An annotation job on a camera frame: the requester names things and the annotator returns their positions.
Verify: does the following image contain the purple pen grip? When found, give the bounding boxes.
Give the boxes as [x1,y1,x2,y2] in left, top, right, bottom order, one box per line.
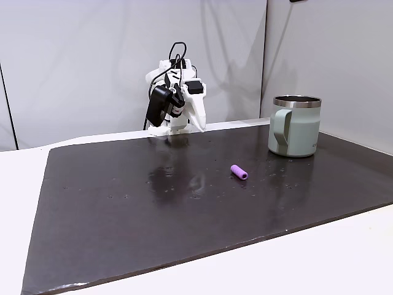
[230,164,250,182]

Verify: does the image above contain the pale green steel mug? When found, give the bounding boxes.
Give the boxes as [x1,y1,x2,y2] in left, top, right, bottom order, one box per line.
[268,95,322,159]

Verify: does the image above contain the black table mat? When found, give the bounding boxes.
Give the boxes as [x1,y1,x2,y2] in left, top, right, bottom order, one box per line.
[20,124,393,295]

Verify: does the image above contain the black oval camera box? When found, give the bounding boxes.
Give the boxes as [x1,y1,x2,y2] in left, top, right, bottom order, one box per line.
[145,85,173,128]

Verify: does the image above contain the black camera cable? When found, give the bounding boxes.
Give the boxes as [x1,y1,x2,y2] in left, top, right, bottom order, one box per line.
[142,42,188,130]

